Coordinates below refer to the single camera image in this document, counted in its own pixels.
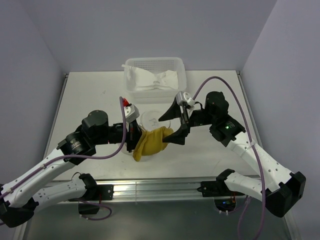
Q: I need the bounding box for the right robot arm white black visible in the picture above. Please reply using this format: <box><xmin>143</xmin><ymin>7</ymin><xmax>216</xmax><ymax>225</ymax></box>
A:
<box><xmin>158</xmin><ymin>91</ymin><xmax>306</xmax><ymax>218</ymax></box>

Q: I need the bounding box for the white bra in basket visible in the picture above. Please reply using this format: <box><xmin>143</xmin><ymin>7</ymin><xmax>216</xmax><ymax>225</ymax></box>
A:
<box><xmin>122</xmin><ymin>64</ymin><xmax>179</xmax><ymax>92</ymax></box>

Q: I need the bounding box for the yellow bra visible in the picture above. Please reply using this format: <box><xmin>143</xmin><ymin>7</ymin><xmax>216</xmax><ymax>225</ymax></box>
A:
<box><xmin>133</xmin><ymin>126</ymin><xmax>174</xmax><ymax>162</ymax></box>

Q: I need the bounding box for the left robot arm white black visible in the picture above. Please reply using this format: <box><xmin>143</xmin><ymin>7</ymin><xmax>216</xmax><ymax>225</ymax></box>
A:
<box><xmin>0</xmin><ymin>105</ymin><xmax>142</xmax><ymax>228</ymax></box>

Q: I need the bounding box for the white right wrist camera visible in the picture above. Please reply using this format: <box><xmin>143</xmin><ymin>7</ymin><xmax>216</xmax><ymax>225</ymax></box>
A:
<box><xmin>175</xmin><ymin>91</ymin><xmax>195</xmax><ymax>109</ymax></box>

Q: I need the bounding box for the aluminium mounting rail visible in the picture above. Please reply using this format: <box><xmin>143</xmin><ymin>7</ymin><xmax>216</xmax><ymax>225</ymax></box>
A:
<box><xmin>24</xmin><ymin>174</ymin><xmax>287</xmax><ymax>203</ymax></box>

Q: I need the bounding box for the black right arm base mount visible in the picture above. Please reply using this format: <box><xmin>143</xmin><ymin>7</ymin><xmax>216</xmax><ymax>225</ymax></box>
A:
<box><xmin>197</xmin><ymin>180</ymin><xmax>236</xmax><ymax>212</ymax></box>

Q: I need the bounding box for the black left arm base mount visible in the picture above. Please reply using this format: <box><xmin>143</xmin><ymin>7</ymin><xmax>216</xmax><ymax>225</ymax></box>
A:
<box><xmin>78</xmin><ymin>184</ymin><xmax>114</xmax><ymax>216</ymax></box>

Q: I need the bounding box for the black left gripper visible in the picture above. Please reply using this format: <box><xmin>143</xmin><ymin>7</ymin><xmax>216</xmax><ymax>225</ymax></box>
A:
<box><xmin>92</xmin><ymin>118</ymin><xmax>155</xmax><ymax>152</ymax></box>

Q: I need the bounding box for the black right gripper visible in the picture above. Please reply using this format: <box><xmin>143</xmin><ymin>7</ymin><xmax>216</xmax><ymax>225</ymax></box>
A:
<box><xmin>158</xmin><ymin>96</ymin><xmax>216</xmax><ymax>145</ymax></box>

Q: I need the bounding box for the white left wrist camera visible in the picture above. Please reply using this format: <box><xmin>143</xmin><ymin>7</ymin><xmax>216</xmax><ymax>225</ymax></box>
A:
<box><xmin>123</xmin><ymin>98</ymin><xmax>140</xmax><ymax>123</ymax></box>

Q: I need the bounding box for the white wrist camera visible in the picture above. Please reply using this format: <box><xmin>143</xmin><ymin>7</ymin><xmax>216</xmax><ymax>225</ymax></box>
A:
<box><xmin>123</xmin><ymin>98</ymin><xmax>140</xmax><ymax>123</ymax></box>
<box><xmin>175</xmin><ymin>91</ymin><xmax>195</xmax><ymax>109</ymax></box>

